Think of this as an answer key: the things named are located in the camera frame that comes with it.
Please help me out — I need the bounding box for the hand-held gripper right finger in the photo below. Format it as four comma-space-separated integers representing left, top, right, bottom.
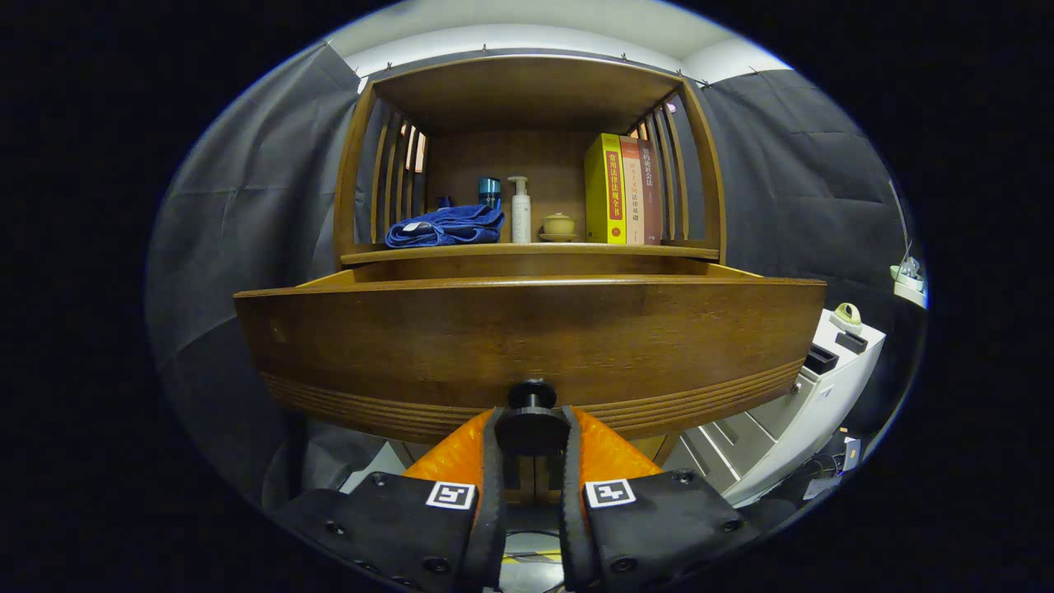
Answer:
560, 404, 771, 592

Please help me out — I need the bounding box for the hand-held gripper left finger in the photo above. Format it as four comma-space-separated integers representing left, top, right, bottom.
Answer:
276, 406, 507, 592

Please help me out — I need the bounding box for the yellow book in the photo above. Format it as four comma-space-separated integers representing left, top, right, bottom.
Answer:
584, 133, 627, 245

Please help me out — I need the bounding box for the white pump bottle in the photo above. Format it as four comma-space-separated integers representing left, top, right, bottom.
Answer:
507, 175, 533, 244

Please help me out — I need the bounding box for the white drawer unit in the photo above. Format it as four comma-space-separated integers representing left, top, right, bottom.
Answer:
663, 309, 887, 507

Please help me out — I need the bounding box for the brown wooden cabinet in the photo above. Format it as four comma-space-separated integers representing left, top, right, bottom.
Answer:
333, 54, 727, 505

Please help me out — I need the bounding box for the brown wooden drawer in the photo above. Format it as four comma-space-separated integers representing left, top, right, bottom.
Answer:
233, 262, 827, 458

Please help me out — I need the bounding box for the orange and beige book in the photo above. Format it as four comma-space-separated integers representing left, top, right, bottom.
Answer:
619, 136, 646, 245

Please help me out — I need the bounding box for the wooden countertop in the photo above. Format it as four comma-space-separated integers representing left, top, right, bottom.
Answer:
340, 241, 721, 266

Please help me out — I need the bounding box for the brown book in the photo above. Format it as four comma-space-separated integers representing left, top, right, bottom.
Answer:
638, 138, 663, 245

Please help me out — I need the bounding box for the blue towel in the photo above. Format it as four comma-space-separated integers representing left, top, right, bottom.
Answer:
385, 203, 506, 249

